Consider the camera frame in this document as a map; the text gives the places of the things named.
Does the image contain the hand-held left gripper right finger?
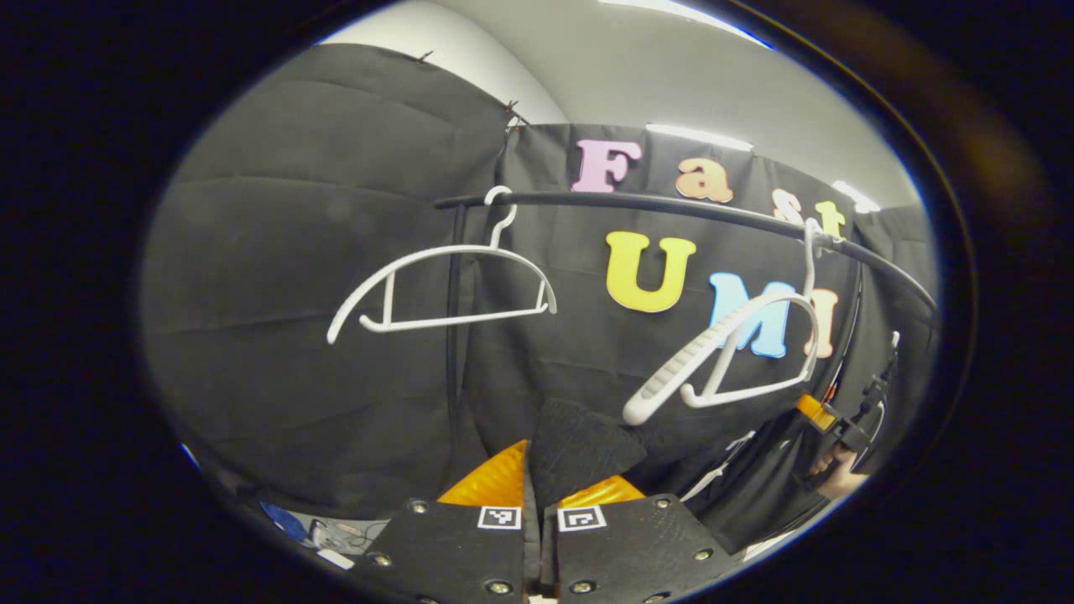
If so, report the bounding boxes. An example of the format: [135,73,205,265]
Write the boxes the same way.
[541,474,743,604]

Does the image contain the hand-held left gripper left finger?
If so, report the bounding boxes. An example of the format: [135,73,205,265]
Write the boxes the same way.
[357,439,540,604]

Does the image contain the black knitted garment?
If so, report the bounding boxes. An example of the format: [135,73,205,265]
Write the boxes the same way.
[529,396,840,555]

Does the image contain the white plastic hanger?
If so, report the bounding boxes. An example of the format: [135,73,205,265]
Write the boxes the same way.
[326,185,559,346]
[623,216,827,426]

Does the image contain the black clothes rack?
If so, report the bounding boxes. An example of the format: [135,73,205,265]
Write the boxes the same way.
[433,191,941,441]

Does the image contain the blue object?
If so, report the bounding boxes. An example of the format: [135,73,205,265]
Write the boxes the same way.
[258,502,310,542]

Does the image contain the ceiling light strip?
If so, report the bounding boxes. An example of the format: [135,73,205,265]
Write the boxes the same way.
[646,123,753,153]

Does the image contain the black backdrop cloth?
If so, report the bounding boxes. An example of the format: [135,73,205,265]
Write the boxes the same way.
[141,44,939,521]

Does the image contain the black floor cables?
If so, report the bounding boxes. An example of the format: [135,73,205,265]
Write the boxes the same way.
[306,518,391,555]

